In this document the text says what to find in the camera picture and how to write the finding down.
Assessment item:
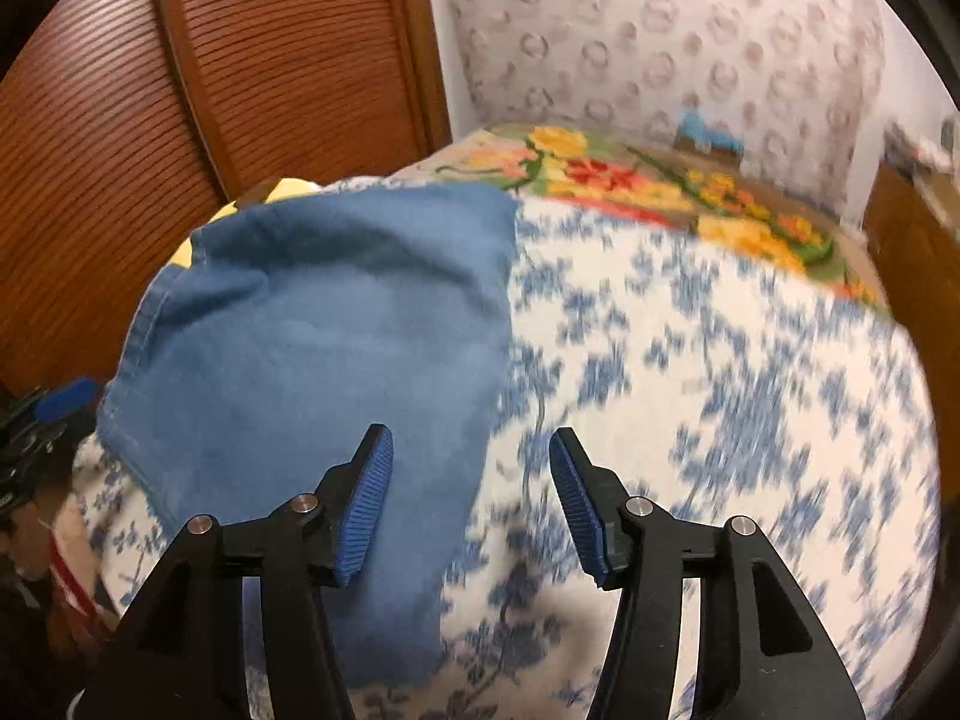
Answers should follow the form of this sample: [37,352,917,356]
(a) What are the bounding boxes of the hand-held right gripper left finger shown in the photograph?
[79,424,396,720]

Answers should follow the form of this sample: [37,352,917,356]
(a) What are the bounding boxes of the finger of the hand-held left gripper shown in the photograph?
[0,427,76,515]
[11,377,102,436]

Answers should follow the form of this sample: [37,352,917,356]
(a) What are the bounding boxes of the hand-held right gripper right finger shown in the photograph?
[549,427,863,720]

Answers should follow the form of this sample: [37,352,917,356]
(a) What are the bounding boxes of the blue pants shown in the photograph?
[96,184,518,691]

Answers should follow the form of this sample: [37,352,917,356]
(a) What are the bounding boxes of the beige red striped cloth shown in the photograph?
[15,495,125,631]

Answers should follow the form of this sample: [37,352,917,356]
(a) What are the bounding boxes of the white blue floral blanket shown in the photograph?
[71,176,942,720]

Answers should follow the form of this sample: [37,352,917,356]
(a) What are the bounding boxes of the wooden louvered door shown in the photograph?
[150,0,455,200]
[0,0,226,398]

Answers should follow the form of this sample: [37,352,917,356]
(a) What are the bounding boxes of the yellow cloth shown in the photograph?
[172,176,316,271]

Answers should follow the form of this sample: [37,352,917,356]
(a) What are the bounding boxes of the colourful flower print blanket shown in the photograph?
[390,124,890,308]

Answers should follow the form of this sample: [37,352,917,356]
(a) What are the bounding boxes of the cardboard box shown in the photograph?
[673,131,743,164]

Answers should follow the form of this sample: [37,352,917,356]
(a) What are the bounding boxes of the wooden cabinet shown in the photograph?
[862,157,960,361]

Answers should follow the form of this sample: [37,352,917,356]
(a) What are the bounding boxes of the ring patterned wall cloth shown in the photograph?
[439,0,890,196]

